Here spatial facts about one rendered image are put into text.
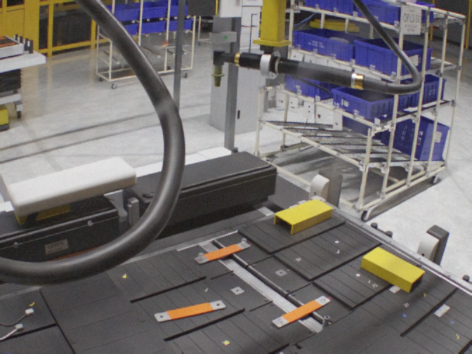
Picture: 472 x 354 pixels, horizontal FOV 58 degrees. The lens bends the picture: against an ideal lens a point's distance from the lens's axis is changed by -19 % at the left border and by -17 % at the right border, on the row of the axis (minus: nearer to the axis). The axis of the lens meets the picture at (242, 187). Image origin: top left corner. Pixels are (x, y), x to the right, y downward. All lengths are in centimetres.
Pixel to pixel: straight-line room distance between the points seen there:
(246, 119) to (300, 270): 391
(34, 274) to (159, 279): 59
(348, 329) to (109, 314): 49
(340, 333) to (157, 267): 46
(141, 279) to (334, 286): 44
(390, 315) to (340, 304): 13
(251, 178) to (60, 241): 58
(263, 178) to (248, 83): 351
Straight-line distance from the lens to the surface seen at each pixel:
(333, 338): 99
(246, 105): 496
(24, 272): 58
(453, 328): 110
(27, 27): 1050
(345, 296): 111
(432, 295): 118
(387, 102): 357
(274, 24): 131
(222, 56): 141
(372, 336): 101
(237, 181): 138
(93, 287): 109
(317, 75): 129
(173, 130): 66
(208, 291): 109
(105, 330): 98
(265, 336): 98
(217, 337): 97
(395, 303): 112
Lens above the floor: 167
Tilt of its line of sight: 25 degrees down
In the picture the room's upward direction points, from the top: 4 degrees clockwise
